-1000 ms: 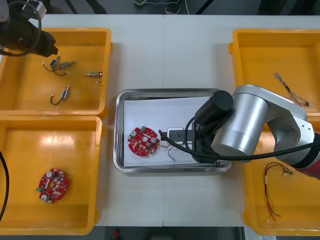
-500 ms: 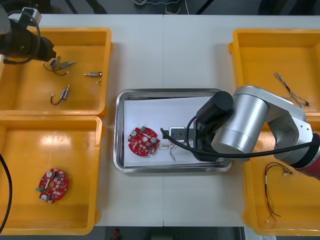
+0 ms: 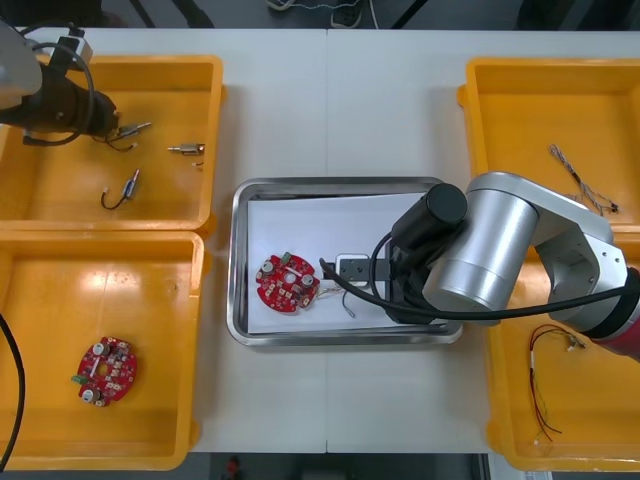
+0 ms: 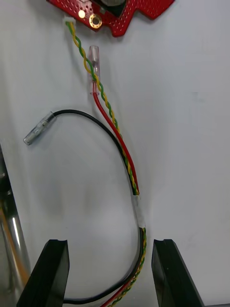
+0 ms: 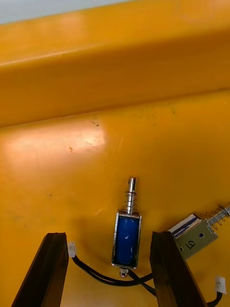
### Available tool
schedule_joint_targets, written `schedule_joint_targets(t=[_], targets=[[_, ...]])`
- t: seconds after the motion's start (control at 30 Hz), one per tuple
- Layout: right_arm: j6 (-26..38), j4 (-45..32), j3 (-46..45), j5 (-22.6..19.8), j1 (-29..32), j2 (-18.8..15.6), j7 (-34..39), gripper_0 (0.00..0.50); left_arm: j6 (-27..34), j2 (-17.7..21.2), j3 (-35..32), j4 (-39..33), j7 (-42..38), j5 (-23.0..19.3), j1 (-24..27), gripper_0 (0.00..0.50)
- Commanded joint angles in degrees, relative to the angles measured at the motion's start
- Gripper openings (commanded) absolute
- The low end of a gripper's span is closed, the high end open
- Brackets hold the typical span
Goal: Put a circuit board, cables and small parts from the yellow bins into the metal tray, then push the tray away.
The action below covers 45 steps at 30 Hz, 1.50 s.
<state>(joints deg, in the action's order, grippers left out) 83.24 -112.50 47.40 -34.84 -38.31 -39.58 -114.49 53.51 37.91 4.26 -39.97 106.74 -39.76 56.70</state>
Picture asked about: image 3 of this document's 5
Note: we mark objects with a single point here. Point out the person's foot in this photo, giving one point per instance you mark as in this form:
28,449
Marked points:
346,15
280,4

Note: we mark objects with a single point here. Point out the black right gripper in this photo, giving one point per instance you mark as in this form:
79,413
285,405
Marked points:
406,272

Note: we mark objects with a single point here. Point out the white paper sheet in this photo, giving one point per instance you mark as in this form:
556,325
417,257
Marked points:
300,220

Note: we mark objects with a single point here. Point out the silver and black left arm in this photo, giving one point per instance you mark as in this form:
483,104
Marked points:
15,65

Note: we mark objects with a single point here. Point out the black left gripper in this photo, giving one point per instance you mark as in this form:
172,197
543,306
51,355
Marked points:
85,112

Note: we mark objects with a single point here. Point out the metal solenoid with blue label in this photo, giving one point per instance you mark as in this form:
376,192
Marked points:
132,184
131,129

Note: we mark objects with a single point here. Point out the round red circuit board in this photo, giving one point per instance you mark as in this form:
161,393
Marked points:
107,380
280,292

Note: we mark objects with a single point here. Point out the silver and black right arm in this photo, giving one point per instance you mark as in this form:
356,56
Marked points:
500,240

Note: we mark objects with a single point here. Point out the steel tray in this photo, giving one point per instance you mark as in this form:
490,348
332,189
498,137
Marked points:
237,280

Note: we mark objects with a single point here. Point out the yellow-orange plastic bin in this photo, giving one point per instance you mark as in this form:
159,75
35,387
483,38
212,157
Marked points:
590,400
550,100
160,310
165,90

